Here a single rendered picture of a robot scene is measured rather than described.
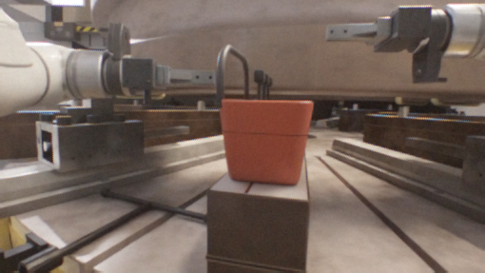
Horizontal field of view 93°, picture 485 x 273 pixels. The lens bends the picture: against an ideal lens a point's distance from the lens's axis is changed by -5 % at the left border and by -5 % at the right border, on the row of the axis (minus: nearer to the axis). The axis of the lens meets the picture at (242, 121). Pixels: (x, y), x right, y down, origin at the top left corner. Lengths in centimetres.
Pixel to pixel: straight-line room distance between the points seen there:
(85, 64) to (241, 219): 35
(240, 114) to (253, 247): 18
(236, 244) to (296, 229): 9
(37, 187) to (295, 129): 130
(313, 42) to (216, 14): 55
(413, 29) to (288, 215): 34
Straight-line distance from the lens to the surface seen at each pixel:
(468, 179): 145
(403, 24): 47
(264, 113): 34
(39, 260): 95
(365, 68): 109
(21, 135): 258
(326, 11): 125
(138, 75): 43
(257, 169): 37
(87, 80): 48
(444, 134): 256
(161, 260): 90
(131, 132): 150
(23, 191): 146
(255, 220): 35
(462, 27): 53
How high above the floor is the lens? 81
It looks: 5 degrees down
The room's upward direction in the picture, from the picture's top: 1 degrees clockwise
